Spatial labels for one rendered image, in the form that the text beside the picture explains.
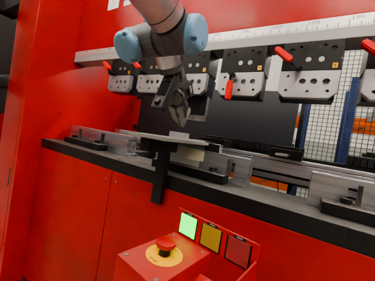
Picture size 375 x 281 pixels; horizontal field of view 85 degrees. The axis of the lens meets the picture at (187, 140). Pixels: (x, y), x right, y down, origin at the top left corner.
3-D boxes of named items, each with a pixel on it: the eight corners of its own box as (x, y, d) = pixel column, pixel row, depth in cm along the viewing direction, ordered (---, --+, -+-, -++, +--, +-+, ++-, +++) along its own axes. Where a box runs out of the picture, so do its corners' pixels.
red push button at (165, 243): (149, 256, 39) (152, 237, 39) (163, 249, 42) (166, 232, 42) (163, 267, 36) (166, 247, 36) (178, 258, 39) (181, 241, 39)
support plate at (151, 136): (119, 132, 62) (120, 129, 62) (169, 138, 85) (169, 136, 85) (166, 141, 53) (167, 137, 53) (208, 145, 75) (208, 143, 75)
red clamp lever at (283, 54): (277, 43, 59) (303, 63, 55) (279, 49, 62) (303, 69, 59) (272, 48, 60) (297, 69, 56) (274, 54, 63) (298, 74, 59)
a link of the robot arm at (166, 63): (169, 56, 56) (147, 57, 60) (173, 72, 59) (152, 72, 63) (183, 48, 61) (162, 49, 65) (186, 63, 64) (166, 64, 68)
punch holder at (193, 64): (171, 92, 82) (177, 52, 82) (181, 98, 90) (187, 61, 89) (203, 93, 75) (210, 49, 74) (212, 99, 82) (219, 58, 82)
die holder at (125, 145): (68, 140, 120) (71, 125, 120) (78, 141, 125) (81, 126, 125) (128, 156, 95) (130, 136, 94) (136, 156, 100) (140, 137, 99)
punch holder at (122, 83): (106, 91, 103) (111, 58, 102) (120, 95, 110) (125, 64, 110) (128, 91, 95) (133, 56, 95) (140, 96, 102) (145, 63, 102)
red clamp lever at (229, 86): (222, 98, 66) (227, 68, 66) (227, 101, 70) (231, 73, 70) (228, 98, 66) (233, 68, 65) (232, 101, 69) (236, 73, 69)
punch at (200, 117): (182, 118, 83) (185, 95, 83) (184, 119, 85) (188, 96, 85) (203, 121, 78) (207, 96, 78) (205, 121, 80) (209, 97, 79)
